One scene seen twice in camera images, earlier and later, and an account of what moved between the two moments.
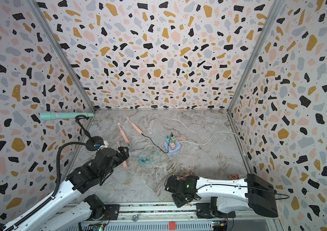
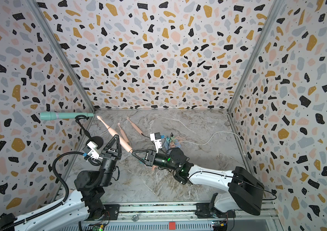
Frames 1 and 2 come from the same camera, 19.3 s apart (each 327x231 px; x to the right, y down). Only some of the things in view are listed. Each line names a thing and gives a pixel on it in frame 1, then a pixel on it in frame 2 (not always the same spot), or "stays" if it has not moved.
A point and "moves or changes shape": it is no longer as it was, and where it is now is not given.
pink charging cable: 183,154 moves or changes shape
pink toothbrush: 124,162 → 114,134
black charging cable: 171,134 → 152,142
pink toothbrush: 138,130 stays
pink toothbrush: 123,134 stays
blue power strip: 178,147 stays
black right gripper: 176,202 → 151,161
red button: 172,225 stays
